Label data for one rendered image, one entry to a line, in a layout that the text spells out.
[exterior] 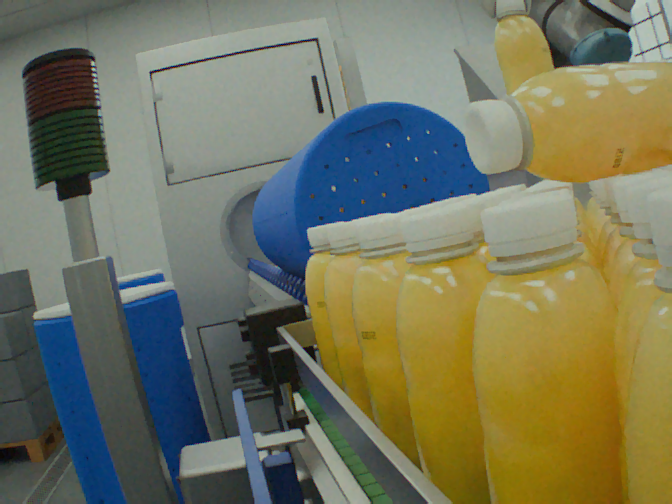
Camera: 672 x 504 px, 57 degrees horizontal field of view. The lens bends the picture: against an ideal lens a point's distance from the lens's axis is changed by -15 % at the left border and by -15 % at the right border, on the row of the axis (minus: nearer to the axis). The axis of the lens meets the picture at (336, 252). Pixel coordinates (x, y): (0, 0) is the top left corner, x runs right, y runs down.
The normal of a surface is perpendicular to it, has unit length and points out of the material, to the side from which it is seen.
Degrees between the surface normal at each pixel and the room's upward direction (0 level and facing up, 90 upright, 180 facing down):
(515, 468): 90
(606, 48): 141
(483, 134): 90
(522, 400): 90
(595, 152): 124
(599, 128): 101
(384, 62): 90
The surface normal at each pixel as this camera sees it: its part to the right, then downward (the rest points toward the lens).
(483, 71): -0.03, -0.70
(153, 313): 0.80, -0.14
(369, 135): 0.18, 0.01
